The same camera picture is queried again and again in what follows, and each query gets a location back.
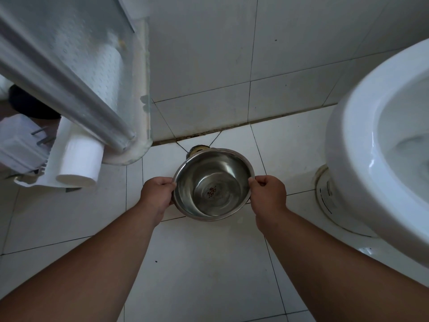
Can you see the person's right thumb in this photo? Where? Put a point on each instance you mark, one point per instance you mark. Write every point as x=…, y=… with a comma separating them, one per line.
x=257, y=181

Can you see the white plastic box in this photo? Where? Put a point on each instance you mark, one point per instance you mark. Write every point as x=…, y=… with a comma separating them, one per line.
x=18, y=140

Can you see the white toilet paper roll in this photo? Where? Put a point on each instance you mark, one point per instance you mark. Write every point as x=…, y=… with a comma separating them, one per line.
x=109, y=77
x=82, y=159

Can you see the person's left thumb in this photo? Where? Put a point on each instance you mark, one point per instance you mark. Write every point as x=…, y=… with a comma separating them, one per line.
x=165, y=183

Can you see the dark round container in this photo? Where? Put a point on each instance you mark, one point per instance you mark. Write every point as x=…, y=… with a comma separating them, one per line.
x=32, y=105

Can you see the metal floor drain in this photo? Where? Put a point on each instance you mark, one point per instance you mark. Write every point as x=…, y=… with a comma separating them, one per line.
x=197, y=150

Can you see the stainless steel bowl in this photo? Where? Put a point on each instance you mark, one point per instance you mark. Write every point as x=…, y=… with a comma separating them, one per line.
x=214, y=177

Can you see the person's right forearm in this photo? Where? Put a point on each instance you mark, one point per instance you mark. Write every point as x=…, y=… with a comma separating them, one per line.
x=335, y=274

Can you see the white ceramic toilet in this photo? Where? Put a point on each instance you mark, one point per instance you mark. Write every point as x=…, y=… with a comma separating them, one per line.
x=362, y=137

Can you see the person's left forearm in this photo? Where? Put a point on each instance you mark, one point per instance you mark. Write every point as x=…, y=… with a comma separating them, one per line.
x=83, y=271

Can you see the person's right hand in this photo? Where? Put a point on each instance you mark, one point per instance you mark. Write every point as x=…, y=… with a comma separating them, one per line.
x=269, y=199

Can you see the person's left hand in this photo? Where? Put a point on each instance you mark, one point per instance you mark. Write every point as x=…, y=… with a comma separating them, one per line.
x=154, y=197

